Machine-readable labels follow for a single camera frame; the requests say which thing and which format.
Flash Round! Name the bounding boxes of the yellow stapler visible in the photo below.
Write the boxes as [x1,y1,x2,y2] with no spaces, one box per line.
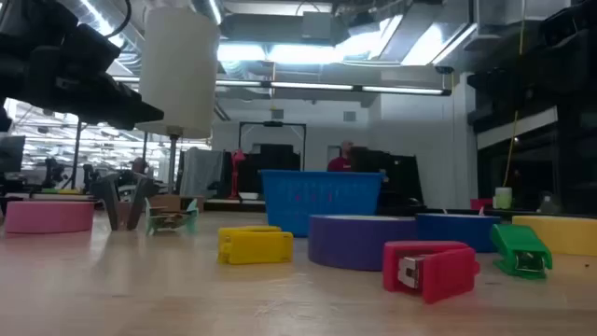
[216,225,295,266]

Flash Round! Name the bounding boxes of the black equipment cases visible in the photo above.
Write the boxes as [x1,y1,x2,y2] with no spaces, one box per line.
[352,147,424,209]

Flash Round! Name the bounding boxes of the pink tape roll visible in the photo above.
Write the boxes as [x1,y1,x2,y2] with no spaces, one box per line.
[4,200,96,235]

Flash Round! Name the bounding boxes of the black monitor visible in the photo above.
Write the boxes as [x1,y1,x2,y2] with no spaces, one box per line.
[0,134,27,175]

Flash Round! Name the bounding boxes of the blue tape roll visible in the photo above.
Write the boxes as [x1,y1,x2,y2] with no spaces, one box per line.
[414,213,502,254]

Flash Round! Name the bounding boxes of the teal staple remover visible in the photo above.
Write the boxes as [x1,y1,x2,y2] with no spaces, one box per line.
[144,198,201,236]

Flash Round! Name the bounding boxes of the long ceiling light strip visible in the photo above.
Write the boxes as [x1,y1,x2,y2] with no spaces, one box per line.
[111,77,452,97]

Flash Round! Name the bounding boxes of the purple tape roll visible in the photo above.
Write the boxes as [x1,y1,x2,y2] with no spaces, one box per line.
[307,214,419,273]

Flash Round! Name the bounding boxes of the black metal stand frame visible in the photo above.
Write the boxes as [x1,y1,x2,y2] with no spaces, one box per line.
[238,120,308,172]

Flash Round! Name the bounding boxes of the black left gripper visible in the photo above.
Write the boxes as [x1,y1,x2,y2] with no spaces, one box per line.
[22,22,165,133]

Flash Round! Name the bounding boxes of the red stapler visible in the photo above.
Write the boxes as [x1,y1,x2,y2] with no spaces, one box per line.
[382,240,481,305]

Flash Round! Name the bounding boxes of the grey hanging cloth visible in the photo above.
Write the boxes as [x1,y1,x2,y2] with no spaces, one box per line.
[179,147,226,198]

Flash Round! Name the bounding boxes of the blue plastic basket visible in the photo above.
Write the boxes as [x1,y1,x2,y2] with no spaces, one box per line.
[259,170,386,238]

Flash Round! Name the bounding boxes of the black aluminium table frame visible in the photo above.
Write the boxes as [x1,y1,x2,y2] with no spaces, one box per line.
[204,199,597,219]

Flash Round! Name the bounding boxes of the white lamp with wooden base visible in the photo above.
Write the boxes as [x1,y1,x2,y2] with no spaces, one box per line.
[135,6,220,214]

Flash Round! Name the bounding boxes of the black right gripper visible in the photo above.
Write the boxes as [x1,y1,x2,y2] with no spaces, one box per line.
[467,41,597,137]

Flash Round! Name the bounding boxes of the person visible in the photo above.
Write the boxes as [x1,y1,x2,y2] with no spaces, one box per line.
[130,157,151,177]
[326,140,355,173]

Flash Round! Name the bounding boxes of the pale green cup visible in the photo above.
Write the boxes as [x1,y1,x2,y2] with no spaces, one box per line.
[493,187,513,210]

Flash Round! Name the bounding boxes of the green stapler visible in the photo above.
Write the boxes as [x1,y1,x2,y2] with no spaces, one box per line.
[489,223,554,281]

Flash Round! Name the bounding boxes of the yellow extension cord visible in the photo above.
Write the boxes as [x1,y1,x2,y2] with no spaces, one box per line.
[502,0,526,189]

